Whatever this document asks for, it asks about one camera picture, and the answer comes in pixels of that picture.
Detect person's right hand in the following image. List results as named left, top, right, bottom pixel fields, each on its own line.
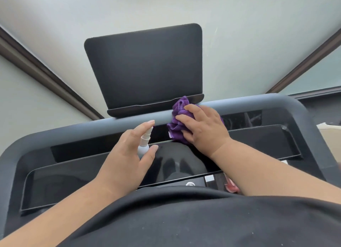
left=175, top=104, right=232, bottom=161

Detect person's left hand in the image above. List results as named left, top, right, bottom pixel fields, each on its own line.
left=94, top=120, right=159, bottom=199

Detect white spray bottle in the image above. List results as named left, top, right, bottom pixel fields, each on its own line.
left=137, top=126, right=154, bottom=159

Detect purple microfibre cloth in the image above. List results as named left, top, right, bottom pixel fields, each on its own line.
left=167, top=96, right=225, bottom=145

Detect person's right forearm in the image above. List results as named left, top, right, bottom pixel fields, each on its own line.
left=212, top=139, right=341, bottom=198

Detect person's left forearm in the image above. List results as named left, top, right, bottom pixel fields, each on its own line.
left=0, top=177, right=118, bottom=247

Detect black shirt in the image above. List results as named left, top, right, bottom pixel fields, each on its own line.
left=57, top=186, right=341, bottom=247

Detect beige upholstered chair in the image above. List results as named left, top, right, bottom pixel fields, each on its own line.
left=315, top=123, right=341, bottom=165

